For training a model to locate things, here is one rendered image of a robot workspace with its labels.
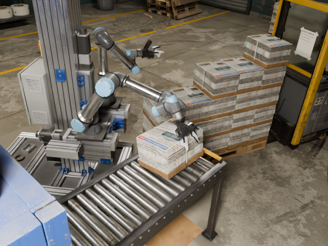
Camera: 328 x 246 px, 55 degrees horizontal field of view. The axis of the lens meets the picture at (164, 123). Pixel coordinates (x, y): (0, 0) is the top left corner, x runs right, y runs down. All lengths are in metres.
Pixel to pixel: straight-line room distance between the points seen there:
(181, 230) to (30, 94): 1.70
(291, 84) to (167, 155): 2.42
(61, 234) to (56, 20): 1.70
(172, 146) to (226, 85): 1.26
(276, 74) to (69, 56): 2.06
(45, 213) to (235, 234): 2.18
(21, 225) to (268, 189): 2.79
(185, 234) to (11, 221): 2.05
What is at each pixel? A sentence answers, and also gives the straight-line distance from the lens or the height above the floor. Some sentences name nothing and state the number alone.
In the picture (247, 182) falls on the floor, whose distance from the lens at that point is 3.44.
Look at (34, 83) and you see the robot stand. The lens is 2.65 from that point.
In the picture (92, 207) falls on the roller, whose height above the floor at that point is 0.80.
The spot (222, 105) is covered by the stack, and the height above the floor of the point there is 0.75.
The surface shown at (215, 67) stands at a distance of 3.18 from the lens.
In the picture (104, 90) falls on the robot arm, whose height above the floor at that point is 1.32.
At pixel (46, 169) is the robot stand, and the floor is 0.21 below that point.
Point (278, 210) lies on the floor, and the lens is 3.27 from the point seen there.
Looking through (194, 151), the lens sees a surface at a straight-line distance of 2.20.
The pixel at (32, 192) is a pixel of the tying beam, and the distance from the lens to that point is 1.06.
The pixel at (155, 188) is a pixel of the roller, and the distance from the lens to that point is 2.08.
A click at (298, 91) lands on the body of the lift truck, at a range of 4.00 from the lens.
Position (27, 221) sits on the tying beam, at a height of 1.55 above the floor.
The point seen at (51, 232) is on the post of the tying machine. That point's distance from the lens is 1.01.
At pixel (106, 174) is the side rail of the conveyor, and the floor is 0.80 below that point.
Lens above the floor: 2.27
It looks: 33 degrees down
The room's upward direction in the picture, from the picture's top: 3 degrees clockwise
